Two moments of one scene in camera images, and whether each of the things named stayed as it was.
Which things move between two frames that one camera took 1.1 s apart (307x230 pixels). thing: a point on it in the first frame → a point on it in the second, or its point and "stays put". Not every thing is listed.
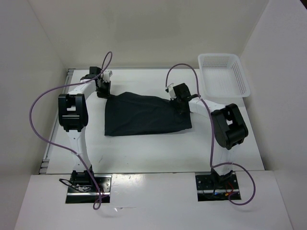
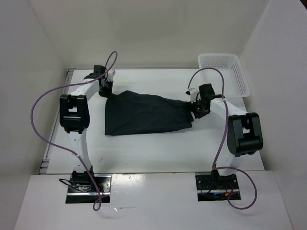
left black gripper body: x=102 y=92 stays put
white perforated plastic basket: x=222 y=79 stays put
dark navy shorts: x=129 y=113 stays put
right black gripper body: x=180 y=110 → x=197 y=109
